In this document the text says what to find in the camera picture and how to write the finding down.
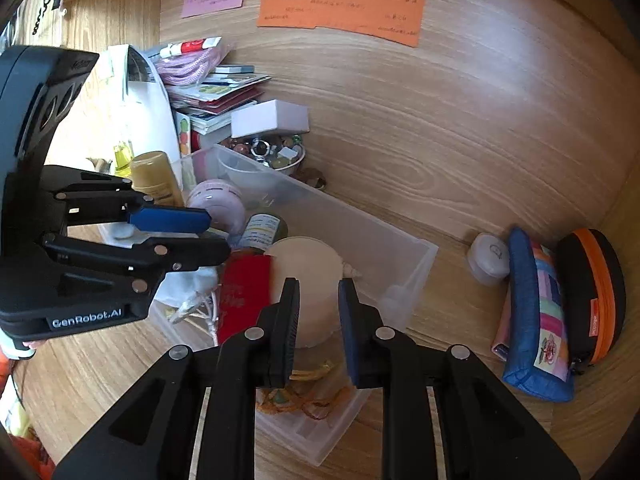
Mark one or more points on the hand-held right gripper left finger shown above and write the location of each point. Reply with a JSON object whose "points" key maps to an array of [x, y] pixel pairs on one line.
{"points": [[285, 340]]}

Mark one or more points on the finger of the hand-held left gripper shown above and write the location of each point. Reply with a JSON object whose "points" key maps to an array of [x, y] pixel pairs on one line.
{"points": [[170, 219], [195, 252]]}

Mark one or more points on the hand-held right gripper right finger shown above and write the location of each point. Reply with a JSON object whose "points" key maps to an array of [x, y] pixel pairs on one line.
{"points": [[350, 340]]}

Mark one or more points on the cream lotion bottle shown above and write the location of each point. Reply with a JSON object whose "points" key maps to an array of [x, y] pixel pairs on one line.
{"points": [[152, 175]]}

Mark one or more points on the dark green spray bottle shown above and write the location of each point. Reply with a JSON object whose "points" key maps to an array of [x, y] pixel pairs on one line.
{"points": [[262, 232]]}

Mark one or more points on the clear plastic storage box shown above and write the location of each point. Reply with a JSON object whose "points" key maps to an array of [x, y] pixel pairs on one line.
{"points": [[380, 260]]}

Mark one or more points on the person's left hand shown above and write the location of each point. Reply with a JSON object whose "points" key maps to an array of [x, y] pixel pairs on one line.
{"points": [[34, 344]]}

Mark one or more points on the white cloth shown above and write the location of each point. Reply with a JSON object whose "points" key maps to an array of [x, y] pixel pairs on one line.
{"points": [[187, 285]]}

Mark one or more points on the pink round jar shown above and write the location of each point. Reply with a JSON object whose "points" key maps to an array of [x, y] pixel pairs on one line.
{"points": [[217, 202]]}

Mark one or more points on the red packet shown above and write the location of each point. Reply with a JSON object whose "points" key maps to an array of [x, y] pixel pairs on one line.
{"points": [[245, 295]]}

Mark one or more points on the beige round container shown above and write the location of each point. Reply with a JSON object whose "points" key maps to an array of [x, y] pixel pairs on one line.
{"points": [[310, 285]]}

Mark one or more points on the yellow tassel charm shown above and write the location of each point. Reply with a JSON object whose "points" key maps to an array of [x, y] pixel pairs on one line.
{"points": [[315, 401]]}

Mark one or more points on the yellow liquid bottle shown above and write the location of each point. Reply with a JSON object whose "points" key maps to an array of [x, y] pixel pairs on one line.
{"points": [[122, 157]]}

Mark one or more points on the white curved board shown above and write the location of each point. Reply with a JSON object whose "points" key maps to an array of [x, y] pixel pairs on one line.
{"points": [[150, 110]]}

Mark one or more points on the white bowl of beads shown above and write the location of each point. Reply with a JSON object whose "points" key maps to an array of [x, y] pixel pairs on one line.
{"points": [[270, 157]]}

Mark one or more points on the white paper sheet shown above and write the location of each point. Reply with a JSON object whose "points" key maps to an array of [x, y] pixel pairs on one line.
{"points": [[115, 75]]}

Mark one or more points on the stack of books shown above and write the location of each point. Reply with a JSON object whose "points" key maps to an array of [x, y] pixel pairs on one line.
{"points": [[220, 100]]}

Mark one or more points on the small white box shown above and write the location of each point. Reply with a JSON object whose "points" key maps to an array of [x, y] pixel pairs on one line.
{"points": [[270, 117]]}

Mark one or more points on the white round jar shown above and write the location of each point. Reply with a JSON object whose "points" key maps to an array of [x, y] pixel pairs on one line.
{"points": [[487, 260]]}

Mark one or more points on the red white tube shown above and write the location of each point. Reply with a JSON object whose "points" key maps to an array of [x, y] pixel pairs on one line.
{"points": [[192, 47]]}

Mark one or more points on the blue patchwork pouch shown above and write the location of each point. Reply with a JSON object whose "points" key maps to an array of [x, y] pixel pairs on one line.
{"points": [[525, 310]]}

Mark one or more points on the black orange zip case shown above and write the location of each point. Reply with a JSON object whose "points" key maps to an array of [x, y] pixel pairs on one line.
{"points": [[595, 285]]}

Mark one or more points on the orange sticky note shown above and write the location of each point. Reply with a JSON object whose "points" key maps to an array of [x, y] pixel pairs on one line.
{"points": [[340, 12]]}

